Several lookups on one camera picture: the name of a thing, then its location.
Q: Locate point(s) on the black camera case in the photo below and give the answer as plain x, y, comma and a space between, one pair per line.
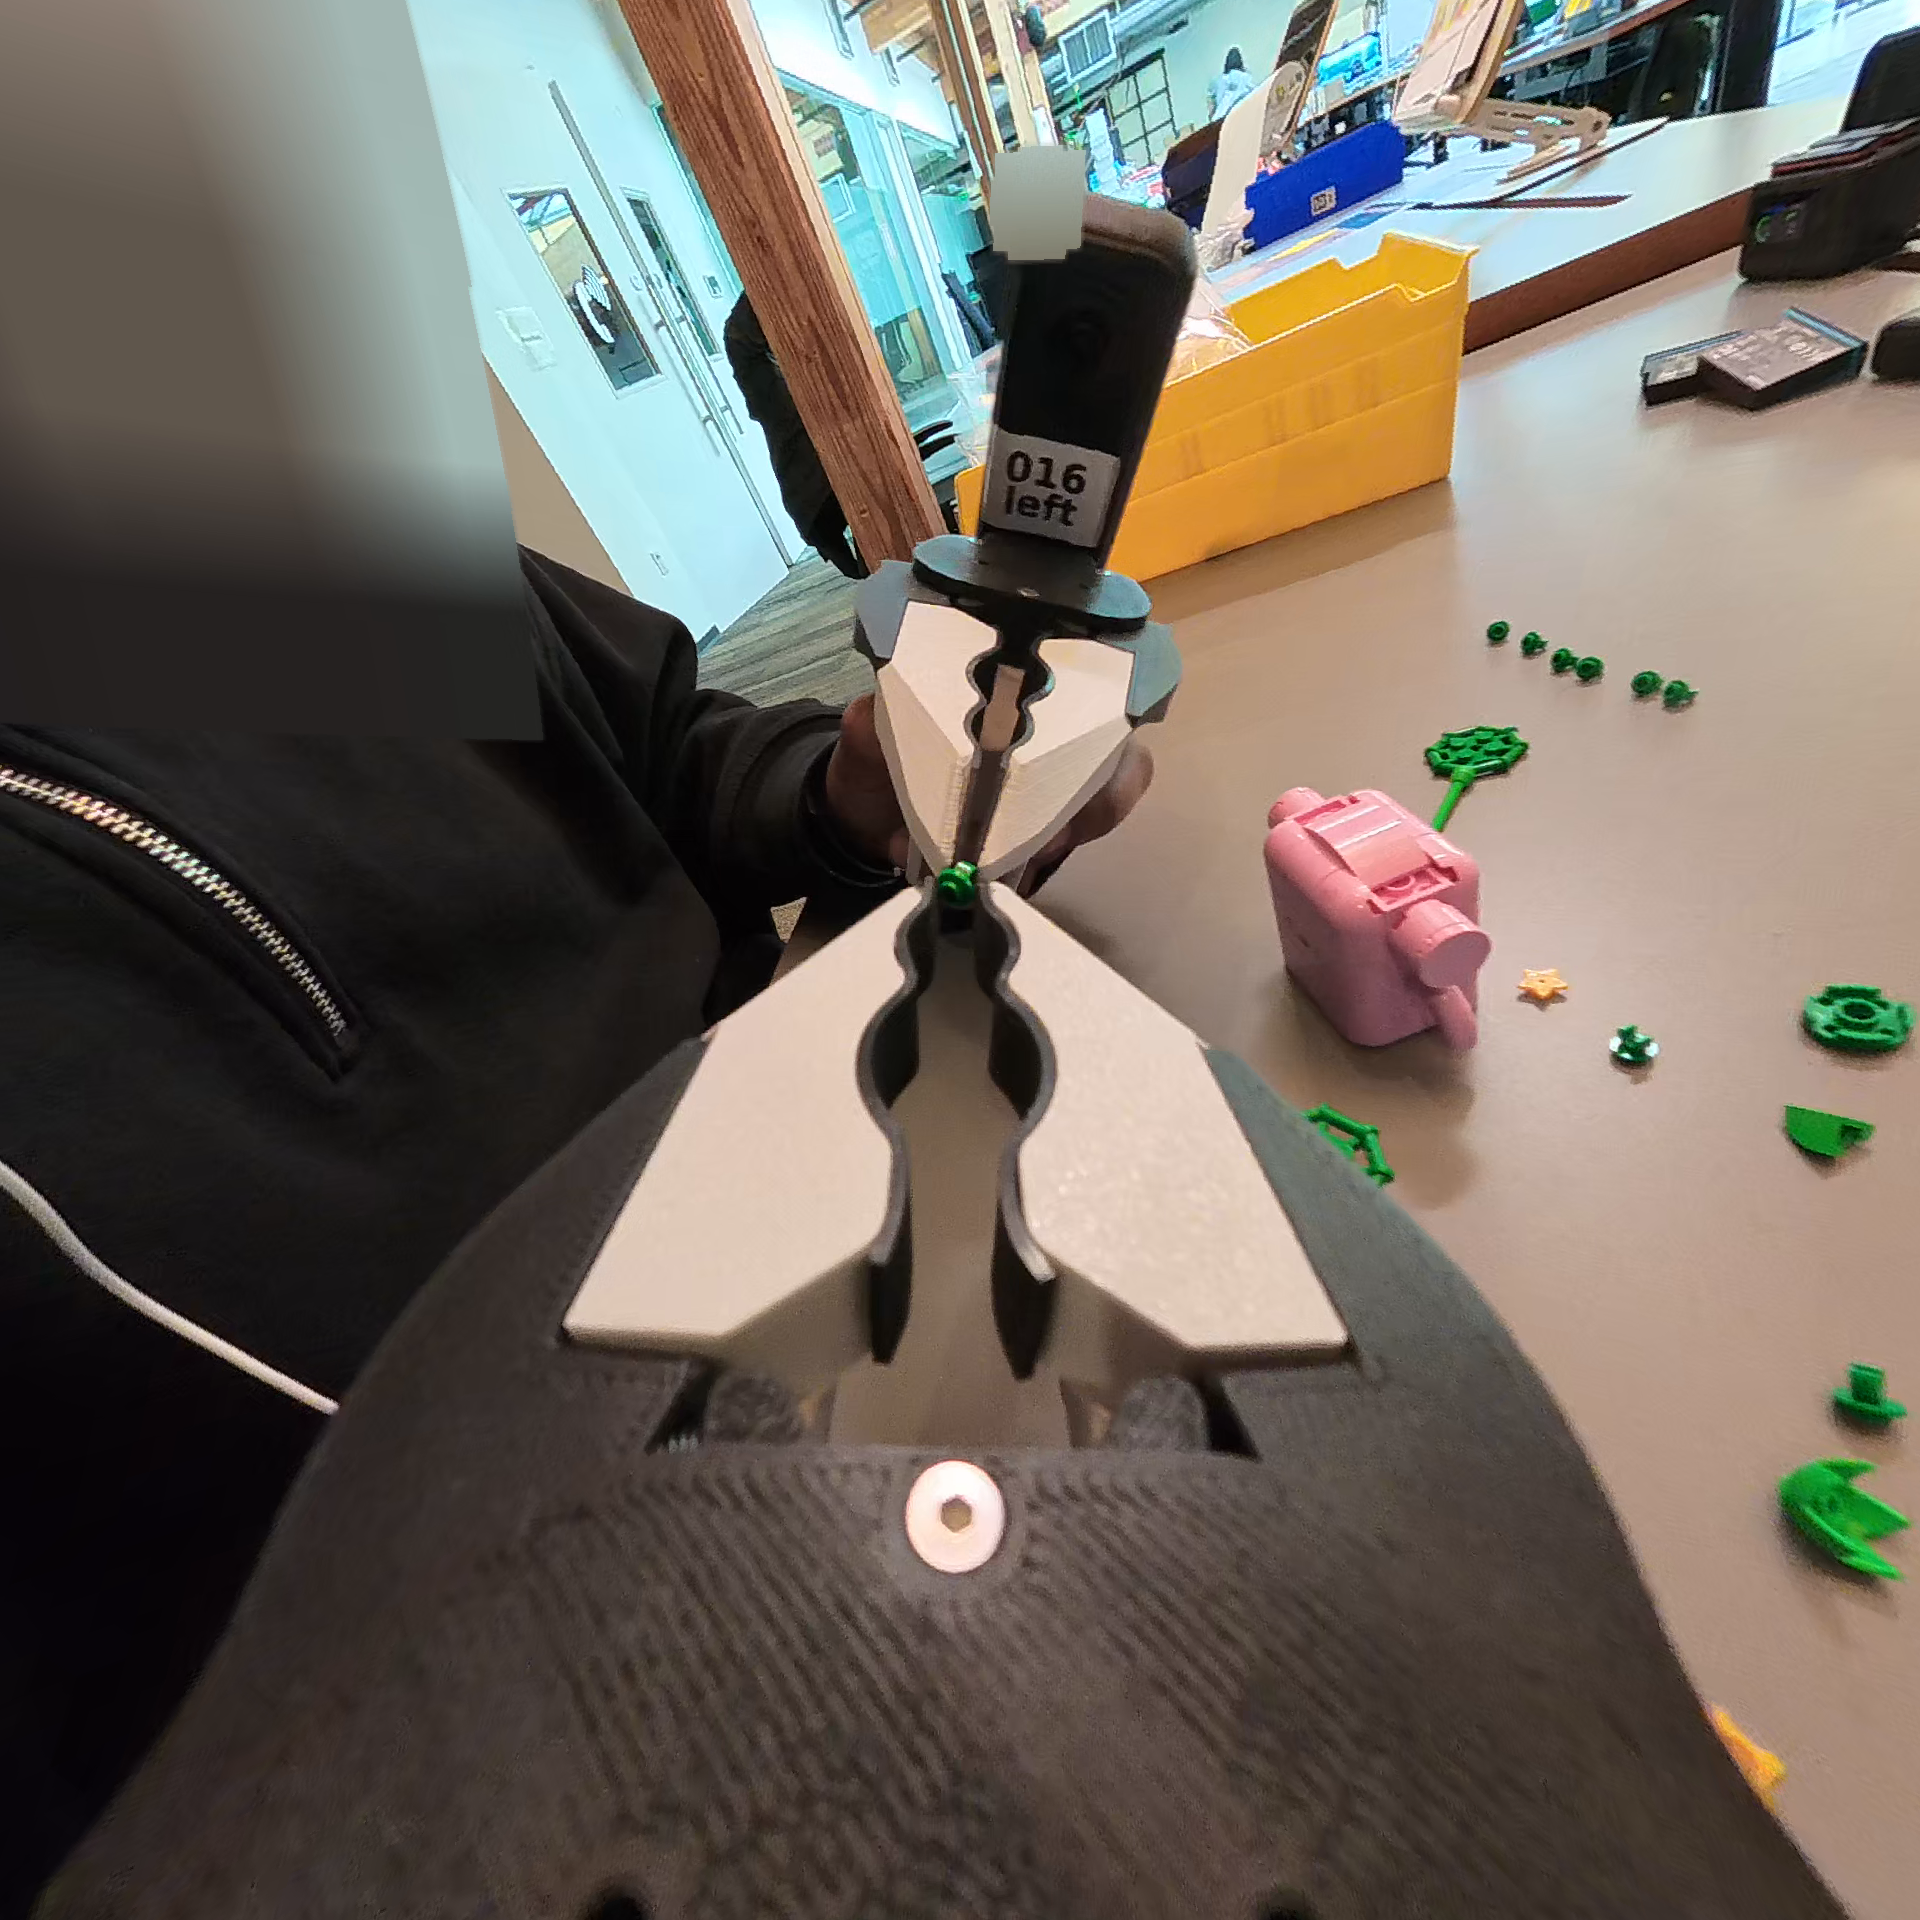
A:
1823, 217

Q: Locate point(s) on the tiny green flower piece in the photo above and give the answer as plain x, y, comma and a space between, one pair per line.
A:
1632, 1048

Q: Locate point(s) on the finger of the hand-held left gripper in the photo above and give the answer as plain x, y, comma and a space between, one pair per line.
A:
921, 705
1072, 734

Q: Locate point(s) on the green web piece with stem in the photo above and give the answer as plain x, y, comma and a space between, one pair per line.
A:
1476, 748

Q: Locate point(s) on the small green toy piece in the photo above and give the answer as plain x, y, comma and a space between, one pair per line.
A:
956, 886

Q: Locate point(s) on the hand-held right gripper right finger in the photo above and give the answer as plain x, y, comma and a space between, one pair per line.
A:
1170, 1200

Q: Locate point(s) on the large black battery pack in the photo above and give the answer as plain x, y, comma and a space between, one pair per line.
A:
1785, 360

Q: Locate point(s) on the yellow plastic bin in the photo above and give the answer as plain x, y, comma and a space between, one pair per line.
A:
1320, 406

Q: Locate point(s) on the person in black jacket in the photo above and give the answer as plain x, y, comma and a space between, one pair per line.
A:
225, 1124

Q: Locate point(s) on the blue plastic bin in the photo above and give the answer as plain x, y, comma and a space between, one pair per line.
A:
1335, 187

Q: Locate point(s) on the person's left hand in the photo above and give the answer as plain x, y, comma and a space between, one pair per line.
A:
866, 779

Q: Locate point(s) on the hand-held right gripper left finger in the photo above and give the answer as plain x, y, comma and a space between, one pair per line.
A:
720, 1200

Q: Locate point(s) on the small black battery pack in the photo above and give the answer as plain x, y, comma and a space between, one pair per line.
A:
1688, 369

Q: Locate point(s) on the row of small green studs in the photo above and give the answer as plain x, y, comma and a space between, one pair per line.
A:
1647, 687

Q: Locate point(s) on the green spiky leaf piece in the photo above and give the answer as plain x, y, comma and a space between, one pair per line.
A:
1833, 1506

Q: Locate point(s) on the person's left forearm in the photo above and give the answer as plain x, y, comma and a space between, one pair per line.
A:
705, 779

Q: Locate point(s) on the wooden board stand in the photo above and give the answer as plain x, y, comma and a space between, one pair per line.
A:
1516, 120

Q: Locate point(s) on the green wedge piece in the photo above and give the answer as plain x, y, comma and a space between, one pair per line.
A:
1818, 1132

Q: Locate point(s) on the black flat stand base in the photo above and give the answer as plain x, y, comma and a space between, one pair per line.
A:
1897, 348

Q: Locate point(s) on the green round web piece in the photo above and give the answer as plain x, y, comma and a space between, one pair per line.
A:
1377, 1156

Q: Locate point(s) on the white light switch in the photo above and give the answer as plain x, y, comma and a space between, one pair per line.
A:
528, 336

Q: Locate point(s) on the small green clip piece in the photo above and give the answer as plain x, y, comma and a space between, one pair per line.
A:
1867, 1401

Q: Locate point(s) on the wooden beam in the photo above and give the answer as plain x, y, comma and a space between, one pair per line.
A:
751, 194

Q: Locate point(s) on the glass panel with white logo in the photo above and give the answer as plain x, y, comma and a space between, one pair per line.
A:
593, 300

